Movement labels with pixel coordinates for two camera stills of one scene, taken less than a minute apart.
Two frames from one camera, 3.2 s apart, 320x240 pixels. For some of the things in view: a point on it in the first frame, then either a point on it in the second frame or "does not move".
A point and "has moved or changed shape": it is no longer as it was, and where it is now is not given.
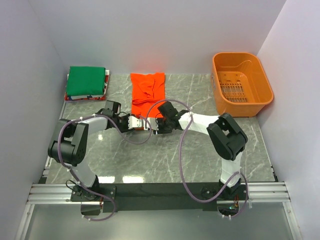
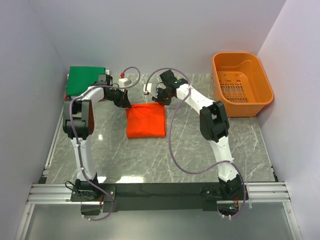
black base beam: [158, 196] does not move
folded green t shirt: [85, 81] does not move
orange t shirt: [148, 92] has moved or changed shape
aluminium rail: [61, 194] does not move
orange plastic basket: [241, 87] does not move
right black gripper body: [163, 126] -> [163, 96]
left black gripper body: [122, 123] -> [116, 96]
